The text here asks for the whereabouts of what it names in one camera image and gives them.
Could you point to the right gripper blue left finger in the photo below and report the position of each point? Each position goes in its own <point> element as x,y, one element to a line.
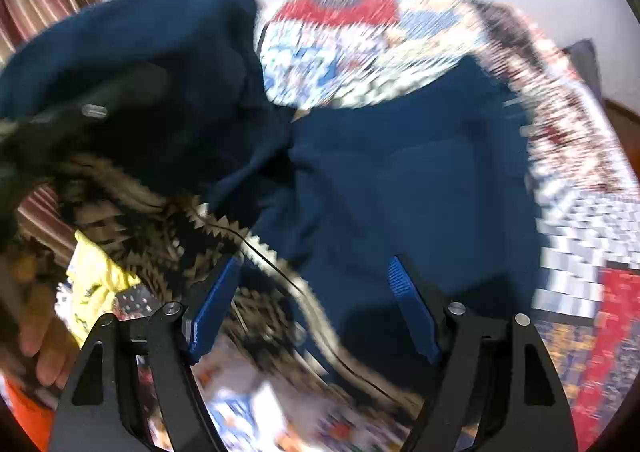
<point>100,410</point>

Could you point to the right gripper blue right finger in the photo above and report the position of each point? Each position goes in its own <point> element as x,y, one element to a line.
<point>497,369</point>

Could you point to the navy patterned hooded robe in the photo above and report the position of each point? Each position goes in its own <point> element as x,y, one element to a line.
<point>318,205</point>

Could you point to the orange sleeve forearm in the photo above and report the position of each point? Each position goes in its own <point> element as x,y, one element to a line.
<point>36,420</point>

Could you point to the left hand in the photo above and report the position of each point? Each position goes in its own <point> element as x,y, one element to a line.
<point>44,336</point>

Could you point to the yellow cartoon blanket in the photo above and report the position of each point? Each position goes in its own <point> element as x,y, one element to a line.
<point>93,280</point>

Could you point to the striped red curtain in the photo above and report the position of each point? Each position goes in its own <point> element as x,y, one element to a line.
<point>38,217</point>

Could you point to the colourful patchwork bedspread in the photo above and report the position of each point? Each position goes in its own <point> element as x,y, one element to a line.
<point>382,254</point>

